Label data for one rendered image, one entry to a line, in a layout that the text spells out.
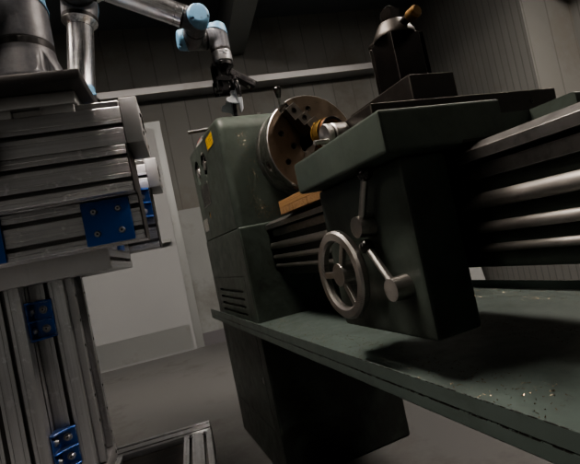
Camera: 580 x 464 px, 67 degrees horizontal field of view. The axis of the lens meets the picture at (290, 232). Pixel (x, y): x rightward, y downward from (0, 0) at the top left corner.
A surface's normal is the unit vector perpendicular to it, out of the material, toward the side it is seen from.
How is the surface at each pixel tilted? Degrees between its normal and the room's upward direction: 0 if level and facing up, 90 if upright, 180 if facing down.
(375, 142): 90
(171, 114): 90
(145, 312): 90
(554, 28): 90
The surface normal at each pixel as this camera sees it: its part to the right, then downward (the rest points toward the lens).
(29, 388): 0.22, -0.07
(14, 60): 0.12, -0.36
